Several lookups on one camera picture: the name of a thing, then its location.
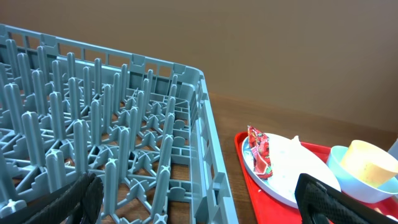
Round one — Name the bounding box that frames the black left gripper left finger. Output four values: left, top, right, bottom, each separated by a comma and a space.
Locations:
1, 172, 104, 224

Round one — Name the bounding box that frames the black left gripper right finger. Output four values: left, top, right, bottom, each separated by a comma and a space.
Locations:
295, 173, 397, 224

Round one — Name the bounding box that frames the light blue bowl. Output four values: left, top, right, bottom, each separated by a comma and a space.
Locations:
326, 146, 397, 203

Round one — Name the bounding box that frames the white napkin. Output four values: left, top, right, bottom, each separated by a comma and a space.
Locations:
270, 137, 305, 188

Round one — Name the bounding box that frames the yellow plastic cup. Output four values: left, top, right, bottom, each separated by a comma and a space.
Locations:
340, 140, 397, 188

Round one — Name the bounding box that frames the red snack wrapper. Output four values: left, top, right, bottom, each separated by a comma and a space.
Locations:
248, 126, 273, 180

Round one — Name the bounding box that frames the grey plastic dishwasher rack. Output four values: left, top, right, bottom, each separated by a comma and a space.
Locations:
1, 25, 238, 223

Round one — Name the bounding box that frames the light blue round plate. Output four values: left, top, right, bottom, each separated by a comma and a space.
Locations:
238, 133, 341, 208

